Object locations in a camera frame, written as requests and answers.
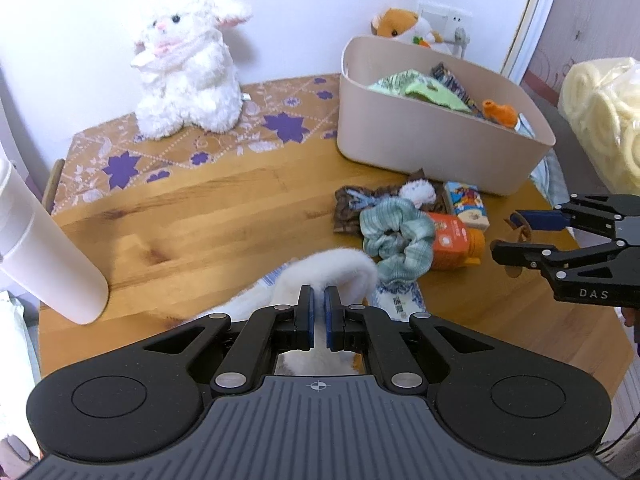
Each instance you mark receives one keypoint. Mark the blue white tissue packet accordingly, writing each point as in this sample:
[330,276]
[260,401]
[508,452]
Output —
[400,300]

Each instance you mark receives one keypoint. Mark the brown checked scrunchie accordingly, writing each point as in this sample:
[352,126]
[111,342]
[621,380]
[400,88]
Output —
[347,210]

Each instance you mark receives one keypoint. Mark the brown hair clip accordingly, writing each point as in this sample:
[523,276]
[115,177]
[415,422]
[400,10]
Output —
[525,232]

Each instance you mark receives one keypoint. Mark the cream door frame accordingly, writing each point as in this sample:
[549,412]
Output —
[530,20]

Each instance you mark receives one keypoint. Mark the white tall cup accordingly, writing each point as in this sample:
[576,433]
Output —
[45,250]

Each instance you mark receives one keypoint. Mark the white plush rabbit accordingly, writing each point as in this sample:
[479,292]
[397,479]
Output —
[190,75]

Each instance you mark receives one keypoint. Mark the green snack packet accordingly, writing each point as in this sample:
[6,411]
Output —
[435,94]
[395,81]

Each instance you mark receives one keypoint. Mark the beige plastic container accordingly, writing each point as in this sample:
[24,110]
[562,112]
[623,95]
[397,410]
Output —
[425,145]

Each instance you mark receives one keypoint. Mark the green checked scrunchie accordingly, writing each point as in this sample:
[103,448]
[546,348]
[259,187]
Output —
[380,225]

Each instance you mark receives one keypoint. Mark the white wall switch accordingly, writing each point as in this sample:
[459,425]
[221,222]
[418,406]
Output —
[432,12]

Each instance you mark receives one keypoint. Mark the bag of cream foam rolls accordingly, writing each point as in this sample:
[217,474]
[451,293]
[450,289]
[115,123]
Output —
[605,120]

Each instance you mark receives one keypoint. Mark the cartoon print small carton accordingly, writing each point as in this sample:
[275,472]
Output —
[465,202]

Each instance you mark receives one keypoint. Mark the white cloth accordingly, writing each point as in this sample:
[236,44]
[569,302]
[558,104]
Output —
[15,350]

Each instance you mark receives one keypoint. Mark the white fluffy headband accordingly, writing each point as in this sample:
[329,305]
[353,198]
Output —
[325,270]

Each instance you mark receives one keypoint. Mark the purple flower patterned tablecloth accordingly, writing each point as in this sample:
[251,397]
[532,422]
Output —
[280,125]

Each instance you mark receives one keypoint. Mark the orange plush toy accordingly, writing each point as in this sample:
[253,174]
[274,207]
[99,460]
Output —
[500,112]

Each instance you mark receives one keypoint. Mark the white wall outlet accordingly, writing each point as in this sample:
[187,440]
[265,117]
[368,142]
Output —
[457,20]

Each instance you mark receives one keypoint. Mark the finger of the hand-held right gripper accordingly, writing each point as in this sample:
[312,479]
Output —
[542,220]
[525,252]

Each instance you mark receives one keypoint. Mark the dark striped snack packet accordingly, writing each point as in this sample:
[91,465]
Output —
[450,79]

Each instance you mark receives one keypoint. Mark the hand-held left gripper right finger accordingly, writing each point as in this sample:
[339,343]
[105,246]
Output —
[332,317]

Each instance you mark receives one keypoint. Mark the orange white plush hamster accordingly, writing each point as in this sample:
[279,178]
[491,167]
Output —
[395,22]

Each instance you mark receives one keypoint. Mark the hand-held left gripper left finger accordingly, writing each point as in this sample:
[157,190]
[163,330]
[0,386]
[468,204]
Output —
[306,317]

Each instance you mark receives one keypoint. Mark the silver foil packet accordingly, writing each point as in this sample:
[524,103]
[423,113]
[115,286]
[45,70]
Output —
[525,125]

